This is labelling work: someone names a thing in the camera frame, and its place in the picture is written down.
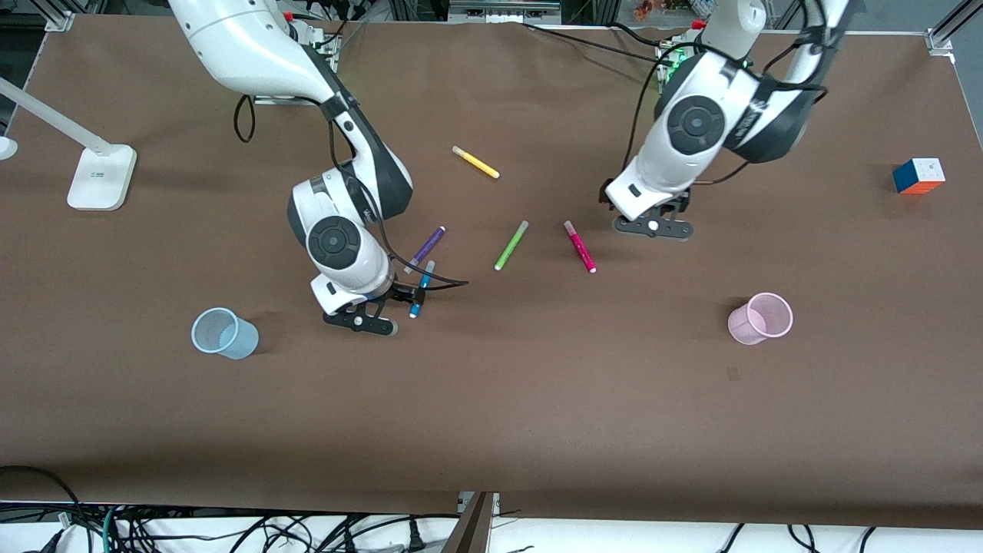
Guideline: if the blue marker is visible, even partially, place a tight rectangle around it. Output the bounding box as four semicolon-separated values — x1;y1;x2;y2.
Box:
409;260;436;319

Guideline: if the pink marker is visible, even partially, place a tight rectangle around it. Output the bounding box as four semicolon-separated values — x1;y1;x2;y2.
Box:
564;220;597;274

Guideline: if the purple marker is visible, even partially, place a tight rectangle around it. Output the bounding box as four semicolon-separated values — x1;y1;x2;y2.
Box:
404;226;447;276

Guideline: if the green marker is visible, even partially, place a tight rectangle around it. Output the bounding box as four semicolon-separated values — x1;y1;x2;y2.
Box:
494;220;530;272

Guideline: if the blue mesh cup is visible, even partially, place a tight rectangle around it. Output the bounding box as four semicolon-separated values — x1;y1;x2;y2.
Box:
190;307;260;360

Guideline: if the brown table cover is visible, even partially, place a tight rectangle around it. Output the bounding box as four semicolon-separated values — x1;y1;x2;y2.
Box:
0;14;983;531

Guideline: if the pink mesh cup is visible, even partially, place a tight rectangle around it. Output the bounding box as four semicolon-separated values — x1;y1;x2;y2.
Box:
727;292;794;346

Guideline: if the yellow marker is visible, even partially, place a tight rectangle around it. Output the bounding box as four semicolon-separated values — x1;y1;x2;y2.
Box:
452;145;501;180

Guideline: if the grey socket strip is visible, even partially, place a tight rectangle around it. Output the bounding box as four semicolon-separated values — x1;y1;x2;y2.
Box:
448;0;563;24

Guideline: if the colourful puzzle cube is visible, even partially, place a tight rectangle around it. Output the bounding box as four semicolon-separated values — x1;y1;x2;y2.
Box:
892;157;946;195

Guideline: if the white desk lamp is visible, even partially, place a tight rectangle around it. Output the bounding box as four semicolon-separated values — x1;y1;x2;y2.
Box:
0;77;137;211

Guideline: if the black cable on table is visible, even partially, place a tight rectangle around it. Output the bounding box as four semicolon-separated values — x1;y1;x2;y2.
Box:
522;22;677;64

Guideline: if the metal table post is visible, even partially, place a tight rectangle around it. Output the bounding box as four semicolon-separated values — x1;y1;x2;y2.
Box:
442;492;500;553

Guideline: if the black looped floor cable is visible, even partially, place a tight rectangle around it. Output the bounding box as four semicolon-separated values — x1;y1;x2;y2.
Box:
0;465;85;553

